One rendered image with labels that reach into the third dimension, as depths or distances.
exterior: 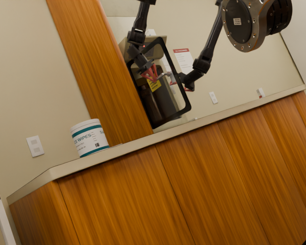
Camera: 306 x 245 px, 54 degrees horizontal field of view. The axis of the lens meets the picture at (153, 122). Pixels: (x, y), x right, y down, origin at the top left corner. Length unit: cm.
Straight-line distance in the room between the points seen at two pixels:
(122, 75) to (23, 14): 87
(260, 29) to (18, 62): 147
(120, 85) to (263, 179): 93
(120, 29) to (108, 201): 109
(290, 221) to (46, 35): 187
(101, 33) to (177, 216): 103
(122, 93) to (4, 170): 74
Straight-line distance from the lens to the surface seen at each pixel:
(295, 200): 200
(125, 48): 171
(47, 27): 221
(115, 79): 167
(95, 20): 178
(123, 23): 192
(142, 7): 150
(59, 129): 190
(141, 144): 122
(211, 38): 164
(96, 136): 125
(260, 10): 92
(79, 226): 108
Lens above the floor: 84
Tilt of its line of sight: 7 degrees up
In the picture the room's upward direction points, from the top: 22 degrees counter-clockwise
